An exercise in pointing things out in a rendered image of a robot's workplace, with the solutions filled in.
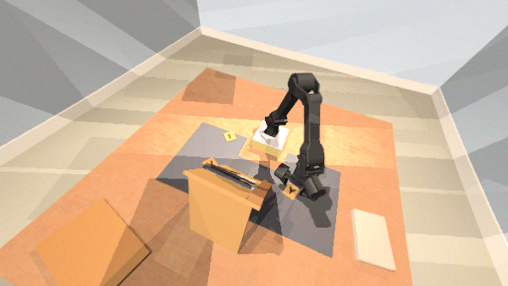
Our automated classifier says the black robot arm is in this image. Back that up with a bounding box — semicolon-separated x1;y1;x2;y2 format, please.
263;72;326;199

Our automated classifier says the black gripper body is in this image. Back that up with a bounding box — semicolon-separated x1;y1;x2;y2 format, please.
274;163;304;188

